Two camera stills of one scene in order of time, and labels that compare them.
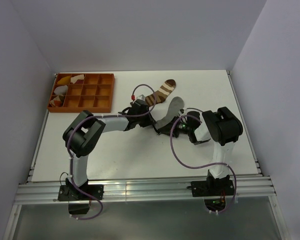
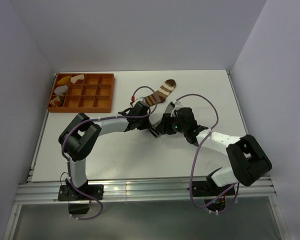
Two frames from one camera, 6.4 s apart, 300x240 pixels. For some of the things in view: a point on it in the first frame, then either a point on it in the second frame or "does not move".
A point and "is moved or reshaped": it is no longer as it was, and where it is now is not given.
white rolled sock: x=61 y=90 does not move
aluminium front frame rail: x=48 y=192 does not move
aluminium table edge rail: x=230 y=77 does not move
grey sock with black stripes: x=176 y=106 is moved or reshaped
